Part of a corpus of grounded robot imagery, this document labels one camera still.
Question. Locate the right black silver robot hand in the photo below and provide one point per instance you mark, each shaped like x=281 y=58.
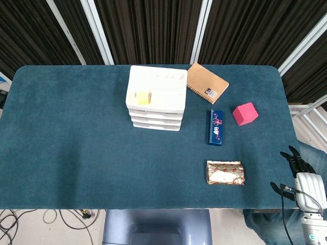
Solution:
x=307 y=189

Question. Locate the white plastic drawer organizer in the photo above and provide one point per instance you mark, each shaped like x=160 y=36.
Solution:
x=166 y=84

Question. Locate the blue denim fabric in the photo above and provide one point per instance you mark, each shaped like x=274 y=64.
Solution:
x=314 y=158

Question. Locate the gold foil packet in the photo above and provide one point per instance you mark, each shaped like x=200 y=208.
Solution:
x=224 y=173

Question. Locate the pink foam cube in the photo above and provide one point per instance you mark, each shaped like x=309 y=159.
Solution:
x=245 y=114

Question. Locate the dark blue rectangular box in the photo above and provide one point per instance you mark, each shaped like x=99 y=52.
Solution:
x=215 y=127

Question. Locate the brown spiral notebook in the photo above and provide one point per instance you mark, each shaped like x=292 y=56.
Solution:
x=204 y=81

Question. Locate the blue-grey robot torso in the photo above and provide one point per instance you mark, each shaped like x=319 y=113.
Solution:
x=153 y=229

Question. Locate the yellow sticky note pad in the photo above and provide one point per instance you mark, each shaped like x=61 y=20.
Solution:
x=143 y=98

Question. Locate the black yellow plug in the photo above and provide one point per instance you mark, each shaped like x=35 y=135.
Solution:
x=87 y=214

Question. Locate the black pleated curtain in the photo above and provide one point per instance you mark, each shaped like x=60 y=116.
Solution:
x=153 y=25

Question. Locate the teal table cloth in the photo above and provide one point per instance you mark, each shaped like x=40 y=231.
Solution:
x=76 y=153

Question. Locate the black device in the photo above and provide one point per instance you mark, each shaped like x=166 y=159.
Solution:
x=3 y=98

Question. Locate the white box blue label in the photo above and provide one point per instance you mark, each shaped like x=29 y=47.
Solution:
x=3 y=77

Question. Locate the white metal frame rack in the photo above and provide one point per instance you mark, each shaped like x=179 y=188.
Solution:
x=296 y=112

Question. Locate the white aluminium frame post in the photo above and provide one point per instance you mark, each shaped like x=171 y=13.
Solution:
x=201 y=32
x=98 y=32
x=304 y=47
x=66 y=32

